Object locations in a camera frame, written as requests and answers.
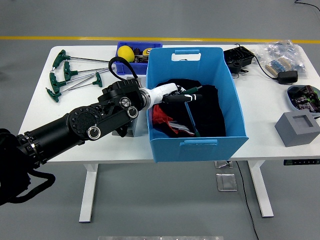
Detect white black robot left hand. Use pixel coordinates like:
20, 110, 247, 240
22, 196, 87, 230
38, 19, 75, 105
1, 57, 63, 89
148, 83, 203, 108

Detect silver metal tool stand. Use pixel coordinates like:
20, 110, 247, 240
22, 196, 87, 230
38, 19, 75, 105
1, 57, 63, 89
111, 76, 148, 138

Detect light blue folding box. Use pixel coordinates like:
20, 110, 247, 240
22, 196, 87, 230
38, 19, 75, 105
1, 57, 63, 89
145, 46, 250, 163

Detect red cloth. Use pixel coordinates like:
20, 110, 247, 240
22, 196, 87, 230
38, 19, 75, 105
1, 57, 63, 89
152, 104, 176, 126

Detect dark blue plastic bin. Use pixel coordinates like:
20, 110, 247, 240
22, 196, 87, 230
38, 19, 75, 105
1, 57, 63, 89
115, 41, 163, 75

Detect white striped cloth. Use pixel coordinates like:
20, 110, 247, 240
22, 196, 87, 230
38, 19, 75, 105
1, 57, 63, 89
168, 121, 196, 137

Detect dark small parts pile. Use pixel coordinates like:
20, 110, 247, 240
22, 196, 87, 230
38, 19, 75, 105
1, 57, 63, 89
134, 47, 150, 63

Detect black cloth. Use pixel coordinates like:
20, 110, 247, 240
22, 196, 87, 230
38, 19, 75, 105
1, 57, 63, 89
151, 78, 227, 138

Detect black cylindrical socket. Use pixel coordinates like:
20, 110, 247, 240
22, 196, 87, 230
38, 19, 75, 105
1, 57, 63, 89
231, 61, 243, 74

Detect black plastic tray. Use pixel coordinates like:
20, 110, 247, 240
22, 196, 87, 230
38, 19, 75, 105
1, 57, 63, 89
223, 46, 256, 69

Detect small silver floor plate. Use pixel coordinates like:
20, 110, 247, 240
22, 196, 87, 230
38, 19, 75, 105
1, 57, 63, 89
214, 161, 234, 169

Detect square silver floor plate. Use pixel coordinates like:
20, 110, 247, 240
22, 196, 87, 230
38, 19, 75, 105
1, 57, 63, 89
216, 173, 238, 192

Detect beige resistor strip bundle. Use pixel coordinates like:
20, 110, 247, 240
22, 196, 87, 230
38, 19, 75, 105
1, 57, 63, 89
265, 56, 292, 78

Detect black power adapter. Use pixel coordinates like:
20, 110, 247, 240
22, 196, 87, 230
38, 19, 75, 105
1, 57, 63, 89
277, 70, 299, 85

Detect clear plastic component bags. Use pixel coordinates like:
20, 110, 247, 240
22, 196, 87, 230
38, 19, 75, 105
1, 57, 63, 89
256, 41, 307, 76

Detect white table leg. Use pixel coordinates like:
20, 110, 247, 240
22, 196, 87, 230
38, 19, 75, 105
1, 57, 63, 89
78, 163, 99, 223
247, 160, 275, 218

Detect pale blue dish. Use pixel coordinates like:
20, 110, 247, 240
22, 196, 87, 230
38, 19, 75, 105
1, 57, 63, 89
286, 84, 320, 115

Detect grey block with square recess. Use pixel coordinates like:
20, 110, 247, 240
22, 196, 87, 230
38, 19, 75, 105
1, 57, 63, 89
274, 111, 320, 148

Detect electronic components pile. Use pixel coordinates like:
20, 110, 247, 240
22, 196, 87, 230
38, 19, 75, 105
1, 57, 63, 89
288, 85, 320, 112

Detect black table control panel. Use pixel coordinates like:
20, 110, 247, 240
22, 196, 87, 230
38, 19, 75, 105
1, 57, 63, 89
283, 158, 320, 166

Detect black adapter cable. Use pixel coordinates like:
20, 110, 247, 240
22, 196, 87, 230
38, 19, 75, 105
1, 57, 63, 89
252, 55, 280, 81

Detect black floor cable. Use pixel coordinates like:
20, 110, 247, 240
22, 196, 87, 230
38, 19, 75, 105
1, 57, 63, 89
234, 161, 260, 240

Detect thin black looped cable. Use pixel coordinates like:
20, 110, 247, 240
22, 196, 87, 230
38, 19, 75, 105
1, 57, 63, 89
293, 0, 320, 12

